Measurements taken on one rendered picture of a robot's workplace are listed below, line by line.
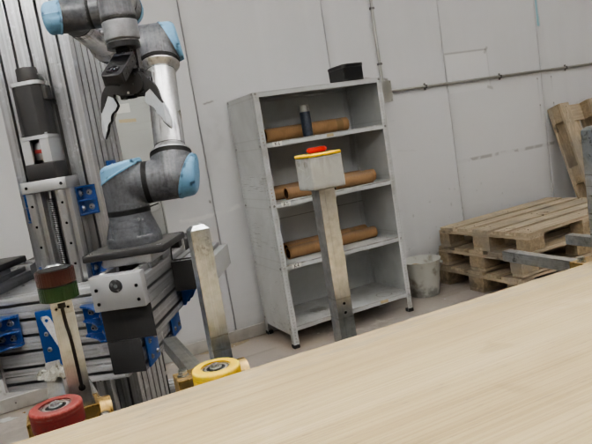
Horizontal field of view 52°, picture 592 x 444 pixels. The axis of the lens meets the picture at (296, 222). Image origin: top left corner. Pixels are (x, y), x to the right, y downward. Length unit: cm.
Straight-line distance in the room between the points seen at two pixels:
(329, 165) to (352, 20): 338
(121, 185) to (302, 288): 268
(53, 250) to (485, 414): 142
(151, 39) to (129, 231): 56
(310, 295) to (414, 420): 350
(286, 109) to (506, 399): 347
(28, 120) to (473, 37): 388
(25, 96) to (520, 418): 154
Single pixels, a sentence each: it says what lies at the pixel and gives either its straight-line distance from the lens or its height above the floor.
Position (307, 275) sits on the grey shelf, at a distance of 422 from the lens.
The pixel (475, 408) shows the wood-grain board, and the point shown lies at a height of 90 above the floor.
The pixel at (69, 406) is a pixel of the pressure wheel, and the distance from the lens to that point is 103.
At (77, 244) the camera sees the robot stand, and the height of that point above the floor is 105.
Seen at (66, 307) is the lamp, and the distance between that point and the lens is 107.
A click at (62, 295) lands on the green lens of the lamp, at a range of 101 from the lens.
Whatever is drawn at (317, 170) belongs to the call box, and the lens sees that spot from 115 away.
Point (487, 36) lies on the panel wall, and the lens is 524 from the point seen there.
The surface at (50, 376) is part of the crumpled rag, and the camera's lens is 134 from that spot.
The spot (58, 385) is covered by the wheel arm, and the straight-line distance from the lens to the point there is 130.
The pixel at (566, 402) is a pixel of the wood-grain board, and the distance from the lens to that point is 81.
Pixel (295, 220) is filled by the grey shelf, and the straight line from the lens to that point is 414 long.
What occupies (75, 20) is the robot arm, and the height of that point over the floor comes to 159.
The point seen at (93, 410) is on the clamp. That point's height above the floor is 86.
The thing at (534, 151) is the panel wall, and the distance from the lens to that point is 549.
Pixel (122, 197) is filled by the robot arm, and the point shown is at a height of 117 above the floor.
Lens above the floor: 126
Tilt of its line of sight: 8 degrees down
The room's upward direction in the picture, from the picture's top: 9 degrees counter-clockwise
